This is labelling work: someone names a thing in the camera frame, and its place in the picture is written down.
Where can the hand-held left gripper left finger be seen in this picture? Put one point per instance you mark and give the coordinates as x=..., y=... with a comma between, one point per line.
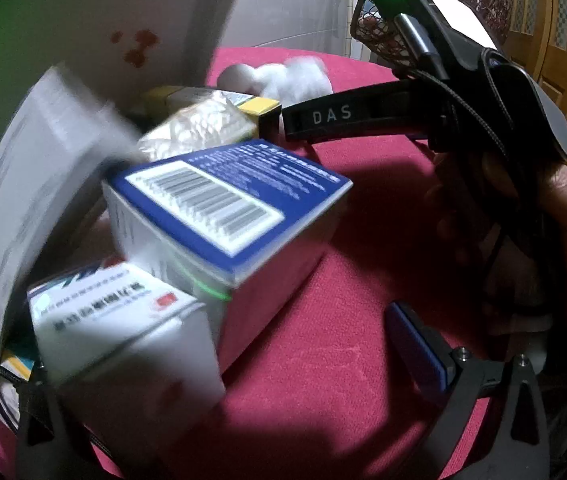
x=38, y=425

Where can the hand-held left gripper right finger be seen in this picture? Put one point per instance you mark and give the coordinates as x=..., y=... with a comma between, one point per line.
x=418, y=350

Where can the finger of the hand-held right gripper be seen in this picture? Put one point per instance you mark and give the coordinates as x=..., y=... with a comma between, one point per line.
x=343, y=112

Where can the white plush toy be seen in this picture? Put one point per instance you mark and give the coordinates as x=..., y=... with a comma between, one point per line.
x=293, y=77

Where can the long yellow white medicine box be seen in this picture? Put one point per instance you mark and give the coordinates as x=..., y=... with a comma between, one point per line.
x=258, y=107

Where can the white medicine box red label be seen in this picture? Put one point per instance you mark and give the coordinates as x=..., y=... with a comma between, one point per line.
x=113, y=330

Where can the blue white medicine box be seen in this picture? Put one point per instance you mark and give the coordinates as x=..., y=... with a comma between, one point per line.
x=243, y=195

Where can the white cardboard box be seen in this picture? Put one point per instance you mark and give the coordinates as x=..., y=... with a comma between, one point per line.
x=138, y=0

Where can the red tablecloth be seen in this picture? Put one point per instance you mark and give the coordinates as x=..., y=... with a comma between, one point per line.
x=353, y=385

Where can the wooden door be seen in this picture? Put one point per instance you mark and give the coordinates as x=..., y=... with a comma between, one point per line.
x=563, y=75

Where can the clear crinkled plastic packet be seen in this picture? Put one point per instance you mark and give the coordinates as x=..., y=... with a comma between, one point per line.
x=198, y=125

